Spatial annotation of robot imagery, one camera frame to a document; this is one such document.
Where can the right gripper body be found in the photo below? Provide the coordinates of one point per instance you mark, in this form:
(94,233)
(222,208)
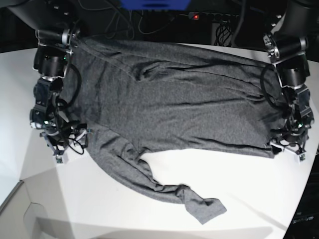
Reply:
(59,140)

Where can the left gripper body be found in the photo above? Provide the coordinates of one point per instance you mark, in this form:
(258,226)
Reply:
(293,143)

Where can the grey t-shirt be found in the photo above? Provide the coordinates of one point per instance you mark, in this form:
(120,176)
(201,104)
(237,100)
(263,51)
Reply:
(139,97)

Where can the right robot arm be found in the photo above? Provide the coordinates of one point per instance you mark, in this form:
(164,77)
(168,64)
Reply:
(55,23)

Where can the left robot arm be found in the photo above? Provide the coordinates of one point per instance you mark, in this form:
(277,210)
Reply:
(286,49)

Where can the blue box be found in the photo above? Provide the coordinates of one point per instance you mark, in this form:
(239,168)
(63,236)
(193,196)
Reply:
(155,4)

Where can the black power strip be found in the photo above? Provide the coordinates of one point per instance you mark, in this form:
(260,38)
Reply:
(212,17)

